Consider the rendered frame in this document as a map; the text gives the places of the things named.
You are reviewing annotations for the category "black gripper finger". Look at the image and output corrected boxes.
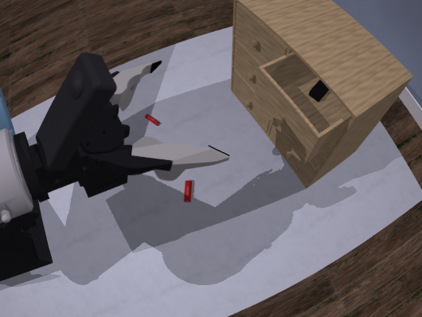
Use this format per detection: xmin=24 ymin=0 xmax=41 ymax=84
xmin=98 ymin=136 xmax=230 ymax=181
xmin=109 ymin=60 xmax=162 ymax=111

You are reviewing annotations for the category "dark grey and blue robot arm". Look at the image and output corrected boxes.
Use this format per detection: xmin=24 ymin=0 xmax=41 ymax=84
xmin=0 ymin=53 xmax=117 ymax=223

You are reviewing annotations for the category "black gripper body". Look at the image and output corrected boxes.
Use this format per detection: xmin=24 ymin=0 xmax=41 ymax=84
xmin=14 ymin=101 xmax=130 ymax=202

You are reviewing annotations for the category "light brown wooden chest of drawers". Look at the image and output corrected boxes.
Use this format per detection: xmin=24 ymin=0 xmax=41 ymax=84
xmin=231 ymin=0 xmax=413 ymax=188

